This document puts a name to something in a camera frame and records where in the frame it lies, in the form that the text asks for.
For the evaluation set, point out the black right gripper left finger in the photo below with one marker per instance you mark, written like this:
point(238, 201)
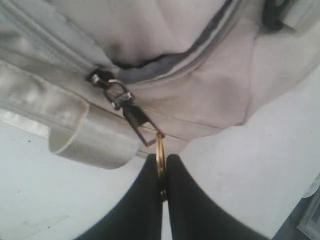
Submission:
point(138, 215)

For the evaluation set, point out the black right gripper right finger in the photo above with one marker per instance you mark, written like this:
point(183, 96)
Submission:
point(193, 215)

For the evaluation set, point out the beige fabric duffel bag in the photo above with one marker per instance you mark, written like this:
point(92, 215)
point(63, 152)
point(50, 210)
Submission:
point(106, 75)

